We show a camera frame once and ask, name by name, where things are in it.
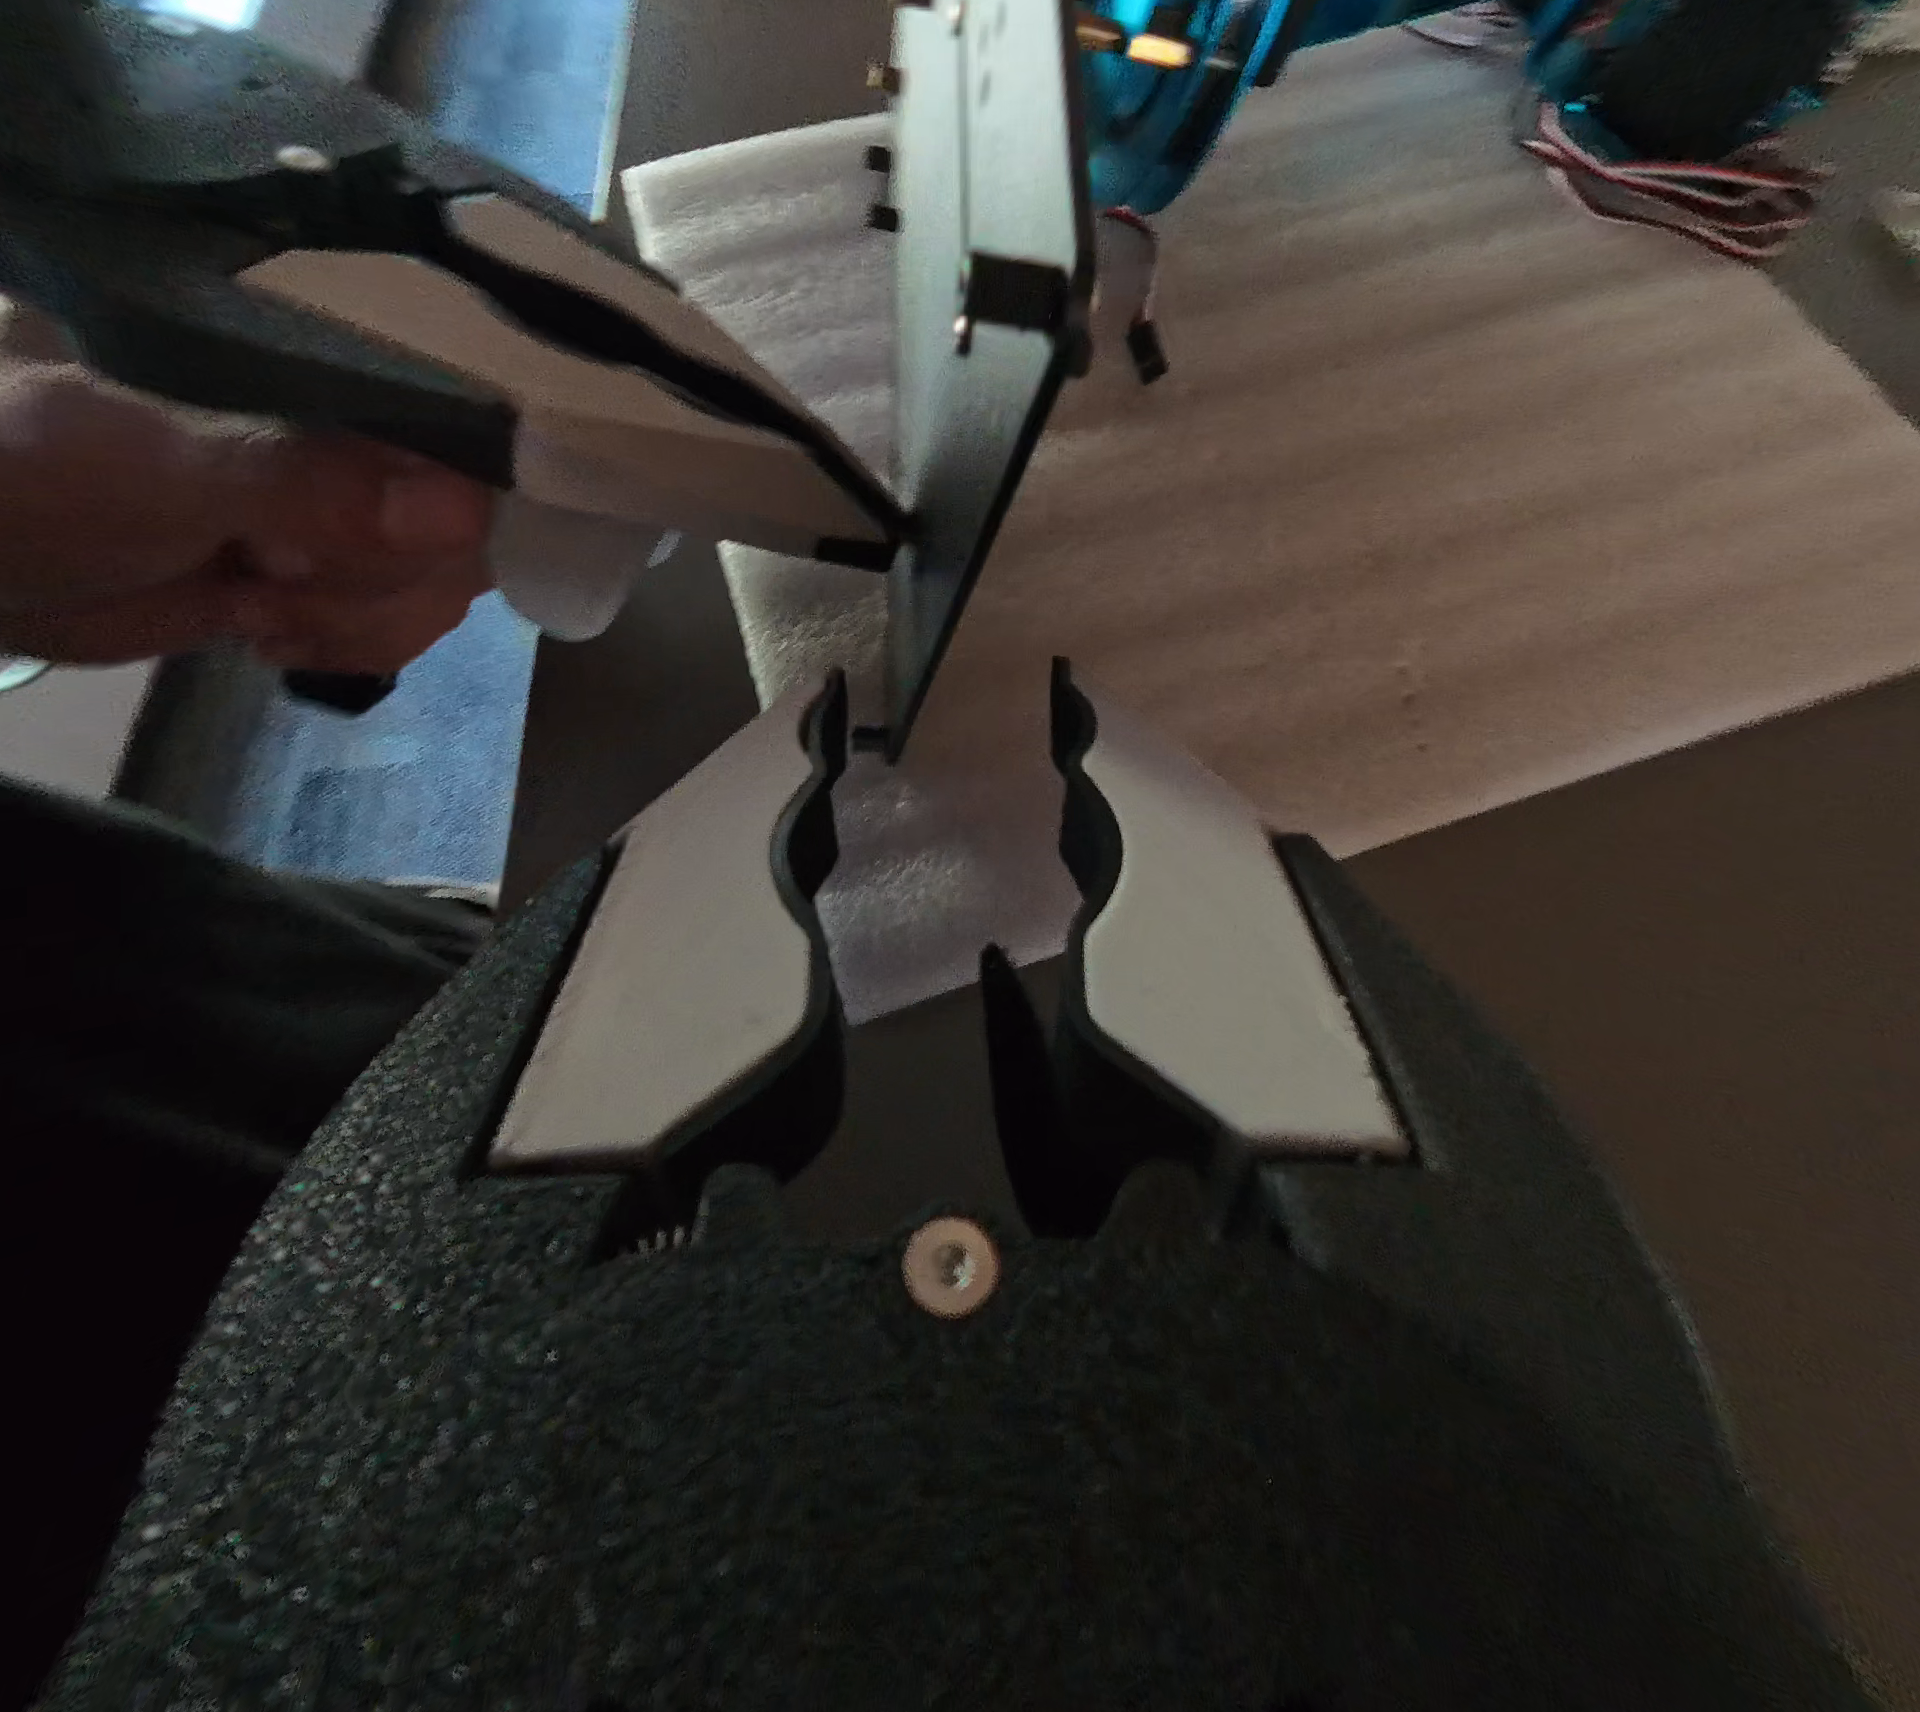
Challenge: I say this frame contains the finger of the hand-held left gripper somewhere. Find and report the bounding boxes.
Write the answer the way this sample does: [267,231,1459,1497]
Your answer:
[437,185,906,531]
[236,248,906,574]

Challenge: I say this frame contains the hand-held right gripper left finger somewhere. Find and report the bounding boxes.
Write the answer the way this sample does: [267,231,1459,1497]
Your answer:
[484,669,852,1173]

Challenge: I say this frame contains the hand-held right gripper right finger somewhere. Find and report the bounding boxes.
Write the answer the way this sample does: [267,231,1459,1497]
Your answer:
[1053,657,1417,1160]

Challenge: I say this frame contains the blue toy robot arm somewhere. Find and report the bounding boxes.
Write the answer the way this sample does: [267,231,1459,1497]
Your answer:
[863,0,1920,768]

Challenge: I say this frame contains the dark grey desk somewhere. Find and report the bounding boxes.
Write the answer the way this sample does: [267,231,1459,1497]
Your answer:
[496,0,1920,1712]

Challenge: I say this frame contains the person's left hand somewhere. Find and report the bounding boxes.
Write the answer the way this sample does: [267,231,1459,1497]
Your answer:
[0,367,506,673]

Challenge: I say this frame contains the white foam sheet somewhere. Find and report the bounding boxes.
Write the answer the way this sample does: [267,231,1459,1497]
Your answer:
[620,18,1920,1023]

